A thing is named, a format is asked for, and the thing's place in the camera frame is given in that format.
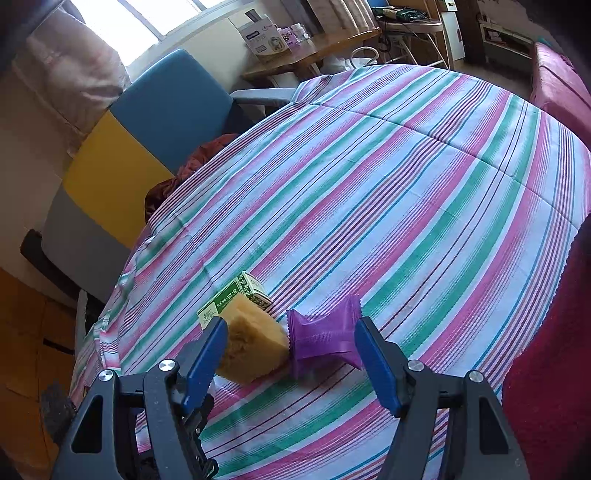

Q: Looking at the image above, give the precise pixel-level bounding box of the striped tablecloth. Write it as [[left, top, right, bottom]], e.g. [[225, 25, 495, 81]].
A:
[[69, 65, 591, 480]]

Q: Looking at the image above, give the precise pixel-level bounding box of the white printed carton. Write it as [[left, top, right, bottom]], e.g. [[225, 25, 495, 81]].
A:
[[238, 13, 283, 63]]

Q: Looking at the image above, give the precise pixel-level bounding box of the wooden desk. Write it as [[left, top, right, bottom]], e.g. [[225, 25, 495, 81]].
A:
[[240, 28, 384, 86]]

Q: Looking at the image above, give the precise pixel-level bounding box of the green patterned box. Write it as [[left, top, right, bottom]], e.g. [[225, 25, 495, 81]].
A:
[[197, 271, 271, 330]]

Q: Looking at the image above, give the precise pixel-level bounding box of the large yellow sponge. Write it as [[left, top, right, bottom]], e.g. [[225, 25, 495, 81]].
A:
[[215, 295, 289, 385]]

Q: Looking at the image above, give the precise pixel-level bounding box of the dark red cloth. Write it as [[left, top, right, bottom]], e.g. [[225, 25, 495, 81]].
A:
[[144, 134, 241, 224]]

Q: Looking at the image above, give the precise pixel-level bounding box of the white folding chair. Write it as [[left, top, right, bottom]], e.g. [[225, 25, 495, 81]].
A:
[[379, 7, 455, 70]]

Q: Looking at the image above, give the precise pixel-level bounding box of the purple snack packet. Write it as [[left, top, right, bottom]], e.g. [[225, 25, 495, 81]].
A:
[[286, 294, 365, 380]]

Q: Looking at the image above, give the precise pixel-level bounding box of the red blanket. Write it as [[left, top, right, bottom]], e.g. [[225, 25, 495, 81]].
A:
[[502, 41, 591, 480]]

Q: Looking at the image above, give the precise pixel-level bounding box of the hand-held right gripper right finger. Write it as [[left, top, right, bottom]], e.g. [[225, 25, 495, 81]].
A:
[[353, 316, 532, 480]]

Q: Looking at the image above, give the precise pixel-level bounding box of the dark grey cloth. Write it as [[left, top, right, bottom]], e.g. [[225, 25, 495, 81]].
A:
[[41, 381, 77, 444]]

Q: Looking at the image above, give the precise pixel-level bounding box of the blue yellow grey armchair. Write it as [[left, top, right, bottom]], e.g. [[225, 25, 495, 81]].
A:
[[21, 48, 301, 301]]

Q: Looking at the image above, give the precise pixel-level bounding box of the pale curtain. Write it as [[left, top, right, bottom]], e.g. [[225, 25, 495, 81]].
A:
[[9, 32, 132, 153]]

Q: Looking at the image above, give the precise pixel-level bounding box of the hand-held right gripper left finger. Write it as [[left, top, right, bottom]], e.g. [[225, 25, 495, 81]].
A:
[[51, 316, 230, 480]]

